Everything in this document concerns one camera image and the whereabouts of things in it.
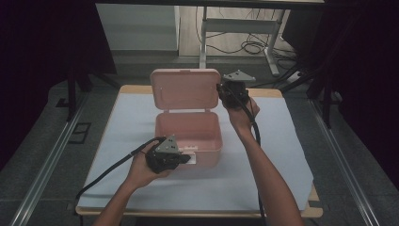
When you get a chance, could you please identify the black metal stand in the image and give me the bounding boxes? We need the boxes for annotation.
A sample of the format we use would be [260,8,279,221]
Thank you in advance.
[56,67,121,123]
[250,62,334,130]

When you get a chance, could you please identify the right hand-held gripper black cable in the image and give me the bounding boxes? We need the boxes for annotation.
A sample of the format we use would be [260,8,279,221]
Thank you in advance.
[217,83,267,220]

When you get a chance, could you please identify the person's right hand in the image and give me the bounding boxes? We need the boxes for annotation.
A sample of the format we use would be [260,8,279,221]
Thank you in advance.
[220,95,261,133]

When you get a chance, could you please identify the dark curtain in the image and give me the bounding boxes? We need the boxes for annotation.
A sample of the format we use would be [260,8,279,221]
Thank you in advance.
[0,0,118,172]
[313,0,399,189]

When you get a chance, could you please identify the white power strip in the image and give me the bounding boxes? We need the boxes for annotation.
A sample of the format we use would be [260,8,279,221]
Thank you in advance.
[286,70,305,84]

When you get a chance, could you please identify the metal floor rail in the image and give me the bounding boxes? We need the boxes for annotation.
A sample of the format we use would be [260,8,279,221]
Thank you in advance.
[309,98,381,226]
[8,93,90,226]

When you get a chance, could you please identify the white table cover sheet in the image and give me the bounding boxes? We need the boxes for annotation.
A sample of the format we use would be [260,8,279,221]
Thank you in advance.
[77,92,314,212]

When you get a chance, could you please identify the white panel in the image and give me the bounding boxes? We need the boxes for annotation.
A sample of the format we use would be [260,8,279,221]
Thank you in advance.
[96,3,181,51]

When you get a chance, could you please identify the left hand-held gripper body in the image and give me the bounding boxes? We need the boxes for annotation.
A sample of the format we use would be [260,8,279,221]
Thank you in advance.
[145,135,182,174]

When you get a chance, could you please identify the pink storage box white handle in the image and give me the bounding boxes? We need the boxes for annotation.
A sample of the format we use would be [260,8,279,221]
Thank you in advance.
[150,68,224,169]

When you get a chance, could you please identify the black floor socket frame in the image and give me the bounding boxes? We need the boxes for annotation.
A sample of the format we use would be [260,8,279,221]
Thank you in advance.
[68,121,92,145]

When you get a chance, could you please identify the white metal desk frame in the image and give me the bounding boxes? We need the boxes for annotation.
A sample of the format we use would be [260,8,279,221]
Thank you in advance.
[198,6,280,77]

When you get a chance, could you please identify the black floor cables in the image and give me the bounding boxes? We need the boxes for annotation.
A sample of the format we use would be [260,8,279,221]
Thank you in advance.
[196,6,299,62]

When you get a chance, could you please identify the hand-held gripper black cable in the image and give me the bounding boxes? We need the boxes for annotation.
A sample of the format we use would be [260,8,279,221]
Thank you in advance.
[217,83,267,220]
[74,136,168,218]

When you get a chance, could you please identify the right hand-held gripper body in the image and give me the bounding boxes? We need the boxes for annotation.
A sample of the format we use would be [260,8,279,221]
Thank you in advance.
[219,69,257,110]

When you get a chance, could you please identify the person's left hand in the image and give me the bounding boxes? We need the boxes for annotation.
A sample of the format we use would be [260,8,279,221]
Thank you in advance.
[125,140,177,189]

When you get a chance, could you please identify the left hand-held gripper black cable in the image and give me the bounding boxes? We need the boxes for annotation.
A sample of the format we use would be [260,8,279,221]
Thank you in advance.
[74,136,168,218]

